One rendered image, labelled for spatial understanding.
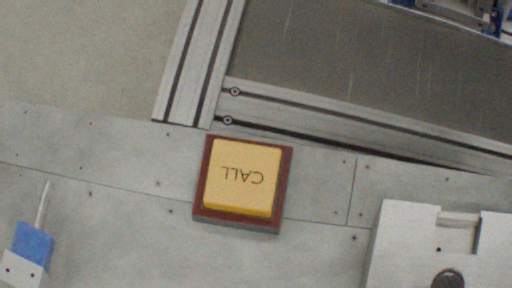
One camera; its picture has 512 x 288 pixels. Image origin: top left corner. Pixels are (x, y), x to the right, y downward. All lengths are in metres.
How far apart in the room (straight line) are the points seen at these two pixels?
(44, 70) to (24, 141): 0.92
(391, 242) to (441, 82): 0.84
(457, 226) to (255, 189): 0.20
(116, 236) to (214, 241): 0.10
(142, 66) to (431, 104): 0.53
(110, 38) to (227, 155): 1.01
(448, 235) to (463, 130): 0.76
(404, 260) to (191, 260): 0.21
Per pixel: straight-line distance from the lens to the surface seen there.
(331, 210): 1.12
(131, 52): 2.06
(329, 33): 1.84
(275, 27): 1.84
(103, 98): 2.03
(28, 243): 1.08
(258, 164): 1.09
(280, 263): 1.10
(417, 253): 1.02
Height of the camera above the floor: 1.86
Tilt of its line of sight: 70 degrees down
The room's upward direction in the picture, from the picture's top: 3 degrees clockwise
